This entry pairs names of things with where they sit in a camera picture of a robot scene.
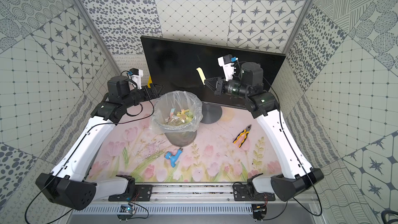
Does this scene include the discarded sticky notes pile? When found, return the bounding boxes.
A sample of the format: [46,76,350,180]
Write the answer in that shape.
[165,108,194,126]

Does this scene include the circuit board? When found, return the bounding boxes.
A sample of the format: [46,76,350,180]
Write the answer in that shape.
[117,204,136,221]
[251,204,267,221]

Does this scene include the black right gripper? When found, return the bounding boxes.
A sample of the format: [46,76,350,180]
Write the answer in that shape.
[203,76,248,99]

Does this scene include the yellow sticky note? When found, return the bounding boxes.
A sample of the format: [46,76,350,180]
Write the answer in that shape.
[196,67,206,85]

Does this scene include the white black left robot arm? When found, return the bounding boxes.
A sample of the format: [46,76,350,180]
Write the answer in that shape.
[36,76,164,211]

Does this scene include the grey trash bin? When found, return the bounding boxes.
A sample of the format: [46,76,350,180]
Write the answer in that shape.
[164,131,197,147]

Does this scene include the left circuit board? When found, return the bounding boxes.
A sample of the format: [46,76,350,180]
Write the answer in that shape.
[117,204,136,221]

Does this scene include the blue toy drill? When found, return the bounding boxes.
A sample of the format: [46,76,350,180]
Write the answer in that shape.
[165,148,183,168]

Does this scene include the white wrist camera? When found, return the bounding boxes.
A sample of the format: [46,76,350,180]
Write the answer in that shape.
[128,68,144,89]
[218,55,238,82]

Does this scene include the clear plastic bin liner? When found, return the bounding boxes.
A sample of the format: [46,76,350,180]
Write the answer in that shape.
[150,91,203,133]

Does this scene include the yellow black pliers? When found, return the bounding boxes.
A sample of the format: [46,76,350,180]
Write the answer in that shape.
[233,124,252,148]

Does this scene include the right circuit board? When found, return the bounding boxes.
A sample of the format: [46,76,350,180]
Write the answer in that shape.
[251,204,267,221]

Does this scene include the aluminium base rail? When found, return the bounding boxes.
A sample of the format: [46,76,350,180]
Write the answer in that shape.
[74,181,321,216]

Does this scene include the grey round monitor stand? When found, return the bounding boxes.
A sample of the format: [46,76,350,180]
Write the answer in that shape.
[201,102,222,124]

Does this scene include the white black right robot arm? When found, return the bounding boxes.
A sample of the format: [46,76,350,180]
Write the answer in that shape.
[204,57,324,202]

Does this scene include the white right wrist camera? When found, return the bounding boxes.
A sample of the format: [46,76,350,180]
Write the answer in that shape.
[218,55,238,82]

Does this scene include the yellow object behind monitor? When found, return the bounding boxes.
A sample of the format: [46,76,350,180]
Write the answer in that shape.
[147,76,152,88]

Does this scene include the black AOC computer monitor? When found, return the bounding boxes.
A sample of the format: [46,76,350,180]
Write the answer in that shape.
[141,36,286,109]

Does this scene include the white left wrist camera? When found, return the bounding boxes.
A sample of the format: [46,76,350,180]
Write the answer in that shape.
[128,68,144,89]

